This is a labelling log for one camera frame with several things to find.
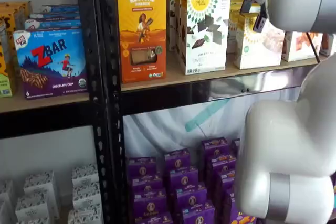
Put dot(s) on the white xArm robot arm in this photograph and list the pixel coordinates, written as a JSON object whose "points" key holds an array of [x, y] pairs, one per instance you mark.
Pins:
{"points": [[288, 142]]}

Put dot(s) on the orange pretzel crackers box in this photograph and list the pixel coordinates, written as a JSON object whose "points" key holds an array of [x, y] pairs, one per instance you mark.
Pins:
{"points": [[298, 48]]}

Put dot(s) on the white Simple Mills thins box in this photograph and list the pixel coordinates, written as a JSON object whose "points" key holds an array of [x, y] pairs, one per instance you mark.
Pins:
{"points": [[204, 51], [169, 19], [177, 24]]}

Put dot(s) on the orange Revival snack box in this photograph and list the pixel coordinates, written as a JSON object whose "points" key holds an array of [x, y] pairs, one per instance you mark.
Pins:
{"points": [[141, 32]]}

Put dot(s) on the black metal shelf rack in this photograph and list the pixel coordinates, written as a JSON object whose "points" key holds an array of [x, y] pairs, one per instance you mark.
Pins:
{"points": [[168, 98], [89, 77]]}

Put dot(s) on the purple snack box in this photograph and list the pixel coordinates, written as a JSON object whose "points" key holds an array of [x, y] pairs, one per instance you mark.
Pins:
{"points": [[147, 184], [232, 208], [190, 197], [153, 219], [215, 148], [198, 214], [221, 165], [141, 167], [150, 203], [183, 179], [225, 182], [177, 159]]}

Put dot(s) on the blue ZBar box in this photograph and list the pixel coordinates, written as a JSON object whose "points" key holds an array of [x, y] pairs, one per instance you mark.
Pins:
{"points": [[55, 16], [52, 24], [61, 8], [51, 64]]}

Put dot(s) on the white patterned box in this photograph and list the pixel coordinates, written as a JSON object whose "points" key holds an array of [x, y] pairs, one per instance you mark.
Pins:
{"points": [[85, 214], [42, 184], [32, 221], [85, 175], [31, 208], [86, 195]]}

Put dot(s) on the orange chocolate chip snack box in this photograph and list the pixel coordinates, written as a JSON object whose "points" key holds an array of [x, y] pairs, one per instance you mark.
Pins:
{"points": [[6, 28], [4, 77], [18, 11]]}

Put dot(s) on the white backdrop sheet teal print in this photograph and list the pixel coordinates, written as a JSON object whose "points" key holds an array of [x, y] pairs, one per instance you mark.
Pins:
{"points": [[162, 132]]}

